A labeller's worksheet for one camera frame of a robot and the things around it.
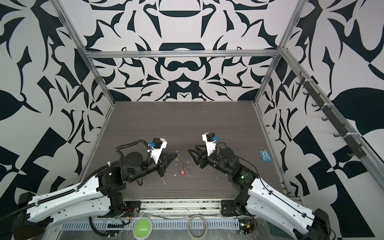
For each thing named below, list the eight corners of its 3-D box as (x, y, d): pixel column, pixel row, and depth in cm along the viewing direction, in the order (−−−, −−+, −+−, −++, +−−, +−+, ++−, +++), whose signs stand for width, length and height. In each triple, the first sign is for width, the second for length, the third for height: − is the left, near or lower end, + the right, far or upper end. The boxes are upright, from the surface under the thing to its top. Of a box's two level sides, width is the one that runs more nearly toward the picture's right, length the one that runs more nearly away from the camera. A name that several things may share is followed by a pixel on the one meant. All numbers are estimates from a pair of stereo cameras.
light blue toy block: (262, 162, 92) (263, 160, 90) (259, 152, 96) (260, 150, 94) (270, 162, 92) (272, 160, 90) (267, 152, 96) (268, 150, 94)
